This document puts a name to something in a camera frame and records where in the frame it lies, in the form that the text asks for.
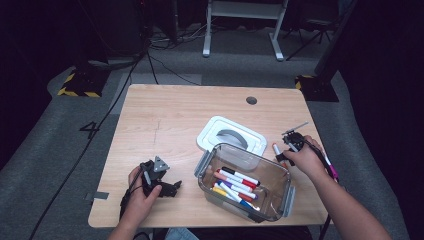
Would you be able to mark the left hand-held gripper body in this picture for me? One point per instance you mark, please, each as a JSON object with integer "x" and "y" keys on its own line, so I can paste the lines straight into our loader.
{"x": 152, "y": 175}

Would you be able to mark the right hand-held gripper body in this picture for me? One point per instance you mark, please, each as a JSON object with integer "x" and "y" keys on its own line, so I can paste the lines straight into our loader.
{"x": 293, "y": 141}

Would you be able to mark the orange marker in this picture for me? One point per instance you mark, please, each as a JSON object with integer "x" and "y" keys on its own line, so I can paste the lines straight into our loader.
{"x": 276, "y": 148}

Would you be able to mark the clear plastic container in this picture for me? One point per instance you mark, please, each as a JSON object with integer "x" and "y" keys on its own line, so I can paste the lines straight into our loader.
{"x": 273, "y": 186}

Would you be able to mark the red marker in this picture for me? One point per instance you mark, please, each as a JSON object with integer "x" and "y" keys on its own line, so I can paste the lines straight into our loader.
{"x": 250, "y": 184}

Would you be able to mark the salmon marker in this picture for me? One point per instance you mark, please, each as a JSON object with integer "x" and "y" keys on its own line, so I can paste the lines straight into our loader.
{"x": 221, "y": 176}

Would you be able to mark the brown marker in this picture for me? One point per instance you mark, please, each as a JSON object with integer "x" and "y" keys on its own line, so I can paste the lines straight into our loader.
{"x": 247, "y": 197}

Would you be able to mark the black marker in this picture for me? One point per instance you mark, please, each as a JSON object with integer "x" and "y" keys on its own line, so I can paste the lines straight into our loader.
{"x": 228, "y": 171}

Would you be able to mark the purple marker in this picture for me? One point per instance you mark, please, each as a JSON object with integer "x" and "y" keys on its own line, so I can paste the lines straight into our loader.
{"x": 229, "y": 184}

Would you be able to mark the blue marker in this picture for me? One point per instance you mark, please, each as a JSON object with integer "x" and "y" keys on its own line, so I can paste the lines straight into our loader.
{"x": 247, "y": 204}

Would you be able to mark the white container lid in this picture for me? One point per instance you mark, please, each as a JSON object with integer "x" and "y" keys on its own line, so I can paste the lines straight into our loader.
{"x": 213, "y": 128}

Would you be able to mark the person's right hand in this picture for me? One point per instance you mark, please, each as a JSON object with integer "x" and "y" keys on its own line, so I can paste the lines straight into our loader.
{"x": 310, "y": 161}

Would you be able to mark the person's left hand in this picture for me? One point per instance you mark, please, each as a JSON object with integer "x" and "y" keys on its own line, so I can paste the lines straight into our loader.
{"x": 140, "y": 206}

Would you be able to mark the person's leg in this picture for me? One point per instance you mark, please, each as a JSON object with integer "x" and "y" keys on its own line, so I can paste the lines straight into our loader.
{"x": 182, "y": 235}

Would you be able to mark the black stand base hazard stripes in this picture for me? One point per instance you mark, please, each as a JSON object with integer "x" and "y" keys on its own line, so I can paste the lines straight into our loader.
{"x": 318, "y": 90}
{"x": 83, "y": 83}

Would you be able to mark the grey tape strip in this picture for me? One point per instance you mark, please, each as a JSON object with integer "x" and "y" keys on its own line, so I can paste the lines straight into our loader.
{"x": 98, "y": 195}

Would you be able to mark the black tripod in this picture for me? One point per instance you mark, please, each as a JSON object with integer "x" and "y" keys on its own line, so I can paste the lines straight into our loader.
{"x": 310, "y": 36}

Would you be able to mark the dark metal stand post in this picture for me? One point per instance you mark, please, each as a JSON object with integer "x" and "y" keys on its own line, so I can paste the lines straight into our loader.
{"x": 336, "y": 33}

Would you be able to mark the white metal desk frame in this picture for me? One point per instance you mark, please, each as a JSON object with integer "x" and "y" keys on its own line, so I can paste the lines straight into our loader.
{"x": 245, "y": 10}

